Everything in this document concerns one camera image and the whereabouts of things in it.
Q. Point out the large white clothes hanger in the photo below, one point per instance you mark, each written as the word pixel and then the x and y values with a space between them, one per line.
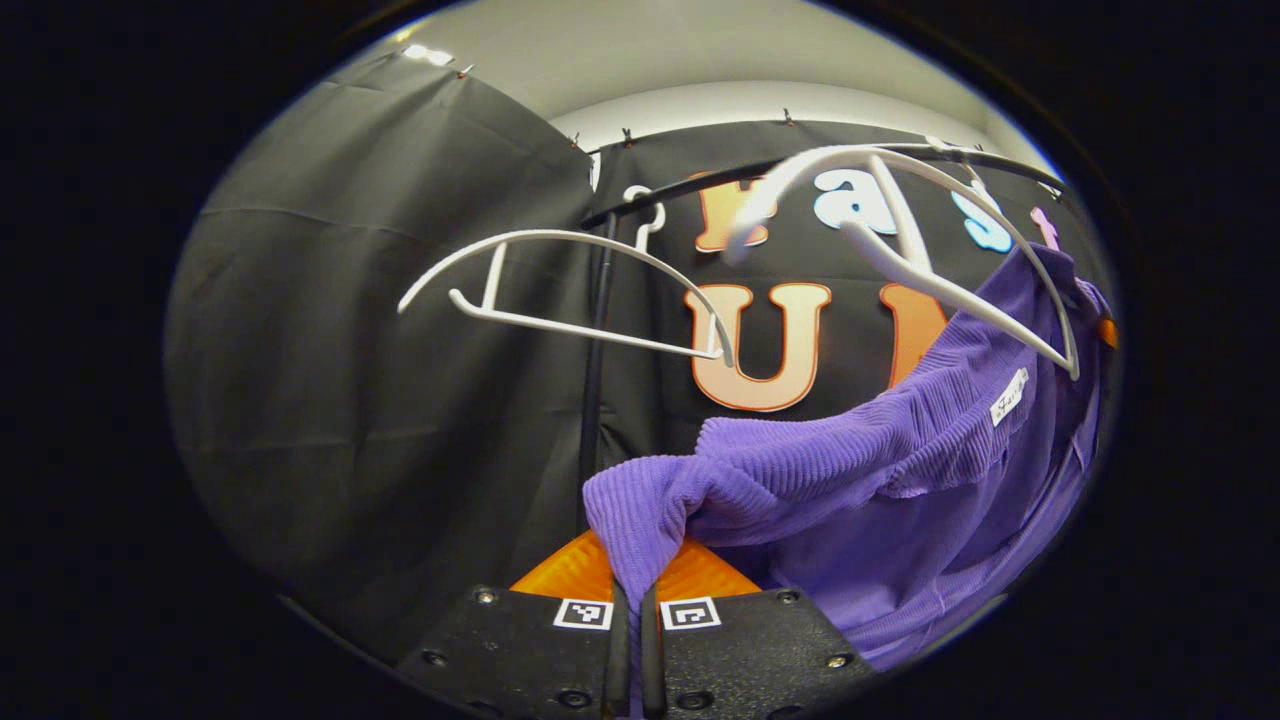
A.
pixel 900 265

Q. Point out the narrow ceiling light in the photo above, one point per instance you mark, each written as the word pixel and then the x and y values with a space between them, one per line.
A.
pixel 428 55

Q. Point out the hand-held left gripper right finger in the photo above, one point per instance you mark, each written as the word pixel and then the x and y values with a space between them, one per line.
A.
pixel 650 660

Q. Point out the black clothes rack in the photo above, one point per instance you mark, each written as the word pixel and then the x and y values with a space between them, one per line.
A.
pixel 596 400

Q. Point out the black backdrop cloth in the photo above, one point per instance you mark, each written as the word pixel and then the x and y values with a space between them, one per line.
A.
pixel 350 400

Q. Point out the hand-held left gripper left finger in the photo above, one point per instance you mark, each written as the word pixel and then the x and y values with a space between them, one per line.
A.
pixel 618 660

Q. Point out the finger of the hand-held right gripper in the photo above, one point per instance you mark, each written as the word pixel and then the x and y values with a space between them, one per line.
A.
pixel 1108 333

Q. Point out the row of small backdrop clips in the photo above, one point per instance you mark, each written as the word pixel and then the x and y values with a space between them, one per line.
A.
pixel 627 136

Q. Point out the small white clothes hanger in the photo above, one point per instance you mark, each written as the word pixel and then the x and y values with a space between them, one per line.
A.
pixel 560 237

